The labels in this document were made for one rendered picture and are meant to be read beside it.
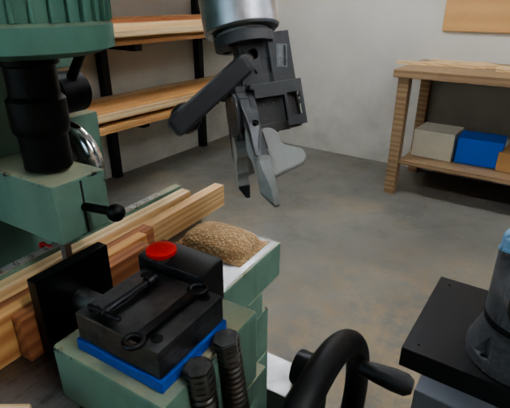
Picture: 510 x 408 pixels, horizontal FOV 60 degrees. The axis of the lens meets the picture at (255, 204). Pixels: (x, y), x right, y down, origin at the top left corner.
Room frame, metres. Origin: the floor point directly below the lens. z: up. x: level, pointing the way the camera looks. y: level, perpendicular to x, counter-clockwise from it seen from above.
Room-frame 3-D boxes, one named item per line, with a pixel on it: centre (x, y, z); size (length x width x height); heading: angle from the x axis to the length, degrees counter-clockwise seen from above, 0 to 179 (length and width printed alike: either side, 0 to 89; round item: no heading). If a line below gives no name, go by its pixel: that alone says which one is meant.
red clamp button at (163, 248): (0.38, 0.09, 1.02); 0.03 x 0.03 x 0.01
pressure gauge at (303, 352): (0.59, -0.08, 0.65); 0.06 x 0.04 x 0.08; 149
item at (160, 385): (0.34, 0.09, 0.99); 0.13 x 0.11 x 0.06; 149
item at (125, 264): (0.44, 0.19, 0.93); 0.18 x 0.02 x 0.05; 149
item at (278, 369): (0.63, -0.02, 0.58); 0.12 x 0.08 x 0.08; 59
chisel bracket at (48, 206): (0.49, 0.25, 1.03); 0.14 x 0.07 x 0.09; 59
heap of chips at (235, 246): (0.60, 0.05, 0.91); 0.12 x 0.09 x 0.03; 59
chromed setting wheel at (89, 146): (0.65, 0.28, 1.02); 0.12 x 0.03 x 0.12; 59
